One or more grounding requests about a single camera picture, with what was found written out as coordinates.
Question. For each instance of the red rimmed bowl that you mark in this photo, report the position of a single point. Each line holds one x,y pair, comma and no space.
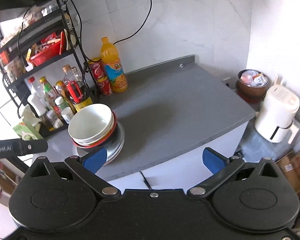
102,139

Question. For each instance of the black metal kitchen rack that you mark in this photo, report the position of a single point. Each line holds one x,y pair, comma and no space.
16,92

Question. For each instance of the grey low side cabinet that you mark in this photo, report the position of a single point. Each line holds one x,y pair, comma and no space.
253,147

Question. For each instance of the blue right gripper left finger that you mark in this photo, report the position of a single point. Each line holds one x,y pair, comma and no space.
94,160

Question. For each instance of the white electric cooker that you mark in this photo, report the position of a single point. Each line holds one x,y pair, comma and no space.
277,113

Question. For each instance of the copper pot with bags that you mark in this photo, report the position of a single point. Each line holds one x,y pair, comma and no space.
252,85

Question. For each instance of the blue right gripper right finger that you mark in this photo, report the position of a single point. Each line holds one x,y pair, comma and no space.
213,160

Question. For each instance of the orange juice bottle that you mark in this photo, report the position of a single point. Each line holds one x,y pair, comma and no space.
113,66

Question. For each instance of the large white ceramic bowl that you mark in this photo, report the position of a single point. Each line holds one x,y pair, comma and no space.
91,123

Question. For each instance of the red cola bottle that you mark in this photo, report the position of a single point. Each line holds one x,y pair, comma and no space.
100,76

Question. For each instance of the white plate bakery print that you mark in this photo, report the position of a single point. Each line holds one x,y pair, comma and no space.
113,145

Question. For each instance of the cardboard box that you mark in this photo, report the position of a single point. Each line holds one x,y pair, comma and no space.
290,166

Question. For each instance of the red plastic basket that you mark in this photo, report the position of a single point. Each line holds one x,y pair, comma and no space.
46,49

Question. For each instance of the dark soy sauce bottle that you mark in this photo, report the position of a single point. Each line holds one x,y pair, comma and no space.
76,88

